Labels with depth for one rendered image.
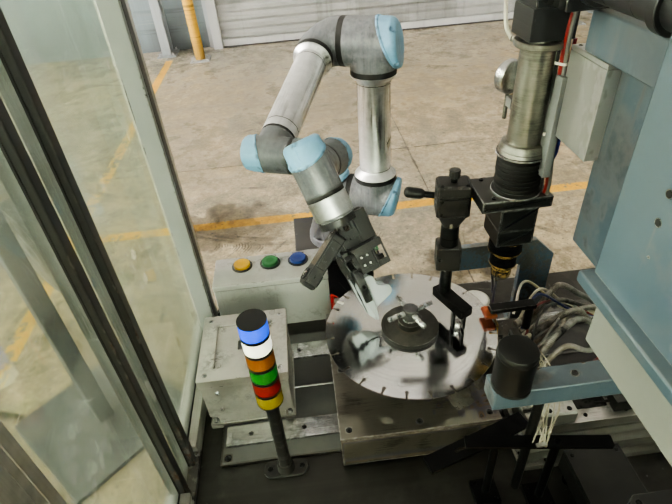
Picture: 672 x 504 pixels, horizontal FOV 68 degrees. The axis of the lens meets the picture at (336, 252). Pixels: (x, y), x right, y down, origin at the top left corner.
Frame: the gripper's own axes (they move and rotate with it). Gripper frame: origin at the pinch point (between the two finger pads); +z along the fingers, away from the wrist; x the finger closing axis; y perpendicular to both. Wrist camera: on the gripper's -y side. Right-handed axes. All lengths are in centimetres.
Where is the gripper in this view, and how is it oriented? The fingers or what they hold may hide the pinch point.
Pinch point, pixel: (371, 315)
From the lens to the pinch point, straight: 97.4
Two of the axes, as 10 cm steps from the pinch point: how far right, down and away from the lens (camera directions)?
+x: -2.5, -1.1, 9.6
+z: 4.3, 8.8, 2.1
